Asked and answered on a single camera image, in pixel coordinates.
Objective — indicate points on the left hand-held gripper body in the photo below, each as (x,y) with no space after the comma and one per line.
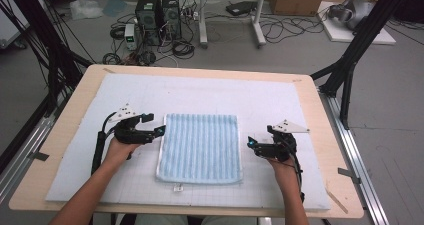
(131,135)

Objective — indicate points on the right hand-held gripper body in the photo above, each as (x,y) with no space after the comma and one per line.
(278,148)

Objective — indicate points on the blue striped towel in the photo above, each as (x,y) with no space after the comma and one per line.
(200,148)

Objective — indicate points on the person's left hand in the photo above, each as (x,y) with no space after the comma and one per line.
(120,151)

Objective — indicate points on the person's right hand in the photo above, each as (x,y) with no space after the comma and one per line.
(283,170)

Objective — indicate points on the white gridded foam mat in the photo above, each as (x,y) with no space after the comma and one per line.
(200,95)

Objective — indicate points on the light wooden table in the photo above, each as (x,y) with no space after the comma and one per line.
(336,125)

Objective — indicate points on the grey tape piece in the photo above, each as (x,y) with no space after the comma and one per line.
(348,174)
(39,156)

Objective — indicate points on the thin wooden stick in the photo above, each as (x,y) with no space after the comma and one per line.
(337,201)

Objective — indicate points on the white power supply box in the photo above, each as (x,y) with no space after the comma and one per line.
(130,36)

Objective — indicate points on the person's legs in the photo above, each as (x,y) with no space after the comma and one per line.
(166,220)

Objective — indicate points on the large black computer tower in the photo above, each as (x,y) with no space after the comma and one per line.
(148,18)

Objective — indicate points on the slim black computer tower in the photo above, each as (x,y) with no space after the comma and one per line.
(171,15)

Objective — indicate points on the white desk leg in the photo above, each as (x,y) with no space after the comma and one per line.
(258,18)
(202,18)

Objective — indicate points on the white floor board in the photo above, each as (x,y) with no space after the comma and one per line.
(343,35)

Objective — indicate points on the clear plastic bag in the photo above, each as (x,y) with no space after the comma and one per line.
(86,9)

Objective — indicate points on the flat black device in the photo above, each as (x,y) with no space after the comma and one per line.
(240,7)

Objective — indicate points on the brown cardboard box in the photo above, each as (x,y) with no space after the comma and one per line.
(296,0)

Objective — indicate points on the grey headset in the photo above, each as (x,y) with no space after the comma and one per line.
(356,11)

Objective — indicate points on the aluminium rail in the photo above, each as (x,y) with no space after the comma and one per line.
(360,171)
(20,158)

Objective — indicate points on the black metal frame stand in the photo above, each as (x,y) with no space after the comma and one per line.
(360,45)
(50,51)

